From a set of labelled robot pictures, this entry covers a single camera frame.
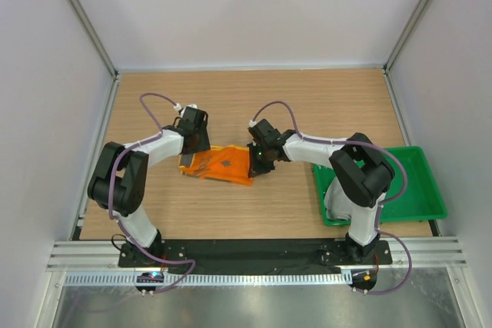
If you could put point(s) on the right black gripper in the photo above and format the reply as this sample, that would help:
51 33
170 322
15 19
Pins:
256 168

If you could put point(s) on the grey panda towel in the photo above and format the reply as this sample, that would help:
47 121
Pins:
337 204

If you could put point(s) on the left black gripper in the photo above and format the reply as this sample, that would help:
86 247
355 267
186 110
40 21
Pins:
204 144

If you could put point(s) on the green plastic tray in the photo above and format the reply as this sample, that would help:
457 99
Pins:
421 200

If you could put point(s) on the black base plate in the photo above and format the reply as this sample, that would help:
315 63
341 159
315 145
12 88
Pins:
257 257

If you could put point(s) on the left aluminium frame post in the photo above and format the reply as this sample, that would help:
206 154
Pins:
93 36

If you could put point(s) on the aluminium frame post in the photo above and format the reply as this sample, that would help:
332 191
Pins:
415 17
93 36

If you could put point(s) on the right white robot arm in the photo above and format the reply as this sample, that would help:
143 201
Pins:
362 175

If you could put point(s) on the front aluminium rail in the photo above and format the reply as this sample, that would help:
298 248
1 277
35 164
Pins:
426 252

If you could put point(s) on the slotted cable duct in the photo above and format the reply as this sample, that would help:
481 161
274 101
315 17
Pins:
155 279

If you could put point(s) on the right aluminium frame post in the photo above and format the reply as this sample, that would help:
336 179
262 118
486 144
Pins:
415 17

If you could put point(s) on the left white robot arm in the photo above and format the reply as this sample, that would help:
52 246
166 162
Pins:
119 179

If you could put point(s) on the grey orange happy towel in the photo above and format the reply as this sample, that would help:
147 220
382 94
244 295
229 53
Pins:
229 164

